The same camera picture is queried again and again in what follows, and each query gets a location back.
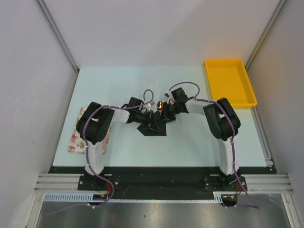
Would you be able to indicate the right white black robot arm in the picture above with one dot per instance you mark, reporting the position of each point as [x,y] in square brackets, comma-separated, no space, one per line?
[222,120]

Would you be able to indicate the aluminium frame rail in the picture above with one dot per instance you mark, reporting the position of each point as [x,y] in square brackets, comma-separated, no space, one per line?
[57,183]

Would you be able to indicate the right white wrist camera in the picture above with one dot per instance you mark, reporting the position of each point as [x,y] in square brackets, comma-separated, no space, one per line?
[170,98]

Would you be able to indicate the white slotted cable duct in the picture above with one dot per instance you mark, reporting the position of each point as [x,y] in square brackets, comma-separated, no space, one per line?
[68,197]

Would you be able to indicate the floral pattern tray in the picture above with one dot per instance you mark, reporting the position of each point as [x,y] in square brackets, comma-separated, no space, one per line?
[77,144]

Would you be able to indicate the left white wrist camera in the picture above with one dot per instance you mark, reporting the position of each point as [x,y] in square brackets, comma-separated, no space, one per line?
[149,105]

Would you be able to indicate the yellow plastic bin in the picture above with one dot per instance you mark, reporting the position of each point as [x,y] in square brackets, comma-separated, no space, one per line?
[228,78]

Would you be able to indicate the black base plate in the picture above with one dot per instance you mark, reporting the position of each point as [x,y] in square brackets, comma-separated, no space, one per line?
[155,183]

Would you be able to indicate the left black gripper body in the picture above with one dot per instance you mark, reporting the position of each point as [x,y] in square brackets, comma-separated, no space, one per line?
[145,119]

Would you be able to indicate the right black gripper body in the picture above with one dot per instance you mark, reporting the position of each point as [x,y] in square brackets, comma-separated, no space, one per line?
[171,110]

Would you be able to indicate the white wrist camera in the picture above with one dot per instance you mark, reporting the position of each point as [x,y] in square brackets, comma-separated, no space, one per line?
[170,98]
[149,105]

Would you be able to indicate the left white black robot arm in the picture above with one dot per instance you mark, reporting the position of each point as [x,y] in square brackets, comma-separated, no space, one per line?
[95,122]

